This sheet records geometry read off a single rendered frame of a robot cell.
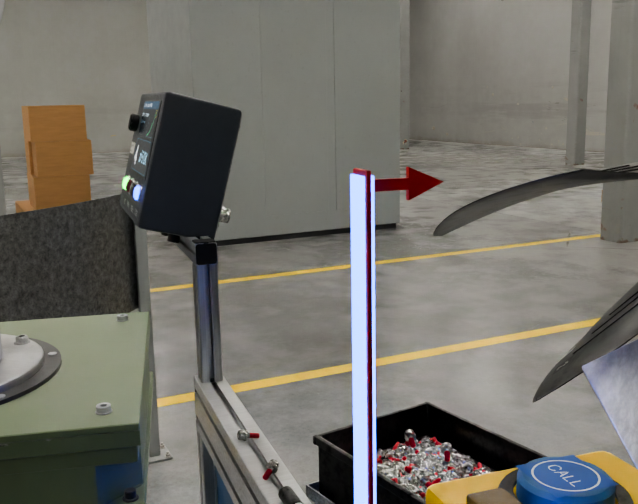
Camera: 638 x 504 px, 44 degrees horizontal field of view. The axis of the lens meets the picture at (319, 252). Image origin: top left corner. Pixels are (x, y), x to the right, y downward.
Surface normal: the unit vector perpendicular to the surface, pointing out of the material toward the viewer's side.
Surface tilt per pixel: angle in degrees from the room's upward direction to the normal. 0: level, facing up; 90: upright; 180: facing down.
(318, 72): 90
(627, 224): 90
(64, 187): 90
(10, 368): 1
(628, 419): 55
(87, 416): 1
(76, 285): 90
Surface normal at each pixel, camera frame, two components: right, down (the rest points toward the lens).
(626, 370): -0.48, -0.42
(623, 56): -0.90, 0.10
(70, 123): 0.46, 0.16
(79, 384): -0.02, -0.98
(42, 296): 0.85, 0.08
